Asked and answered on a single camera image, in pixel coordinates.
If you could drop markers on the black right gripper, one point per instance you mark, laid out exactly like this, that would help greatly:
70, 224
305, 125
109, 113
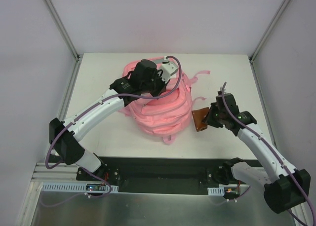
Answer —
211, 116

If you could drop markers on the brown leather wallet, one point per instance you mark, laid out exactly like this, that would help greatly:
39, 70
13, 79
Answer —
198, 118

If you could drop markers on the pink student backpack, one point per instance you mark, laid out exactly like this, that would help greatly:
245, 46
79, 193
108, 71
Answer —
166, 117

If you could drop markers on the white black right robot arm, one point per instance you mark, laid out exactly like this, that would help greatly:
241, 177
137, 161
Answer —
282, 184

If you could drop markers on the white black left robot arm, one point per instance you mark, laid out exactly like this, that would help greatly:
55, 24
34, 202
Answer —
65, 135

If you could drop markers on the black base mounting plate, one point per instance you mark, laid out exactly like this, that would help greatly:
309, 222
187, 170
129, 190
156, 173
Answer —
173, 175

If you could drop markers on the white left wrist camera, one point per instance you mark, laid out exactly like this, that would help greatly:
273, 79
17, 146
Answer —
166, 70

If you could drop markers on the small white cable duct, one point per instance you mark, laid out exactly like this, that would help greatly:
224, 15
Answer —
218, 191

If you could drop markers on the right aluminium frame post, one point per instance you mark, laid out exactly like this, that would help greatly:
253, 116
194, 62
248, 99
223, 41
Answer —
271, 26

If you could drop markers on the aluminium frame rail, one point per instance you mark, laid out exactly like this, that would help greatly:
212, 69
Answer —
61, 28

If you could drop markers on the white slotted cable duct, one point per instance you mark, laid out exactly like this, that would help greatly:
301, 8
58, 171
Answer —
75, 187

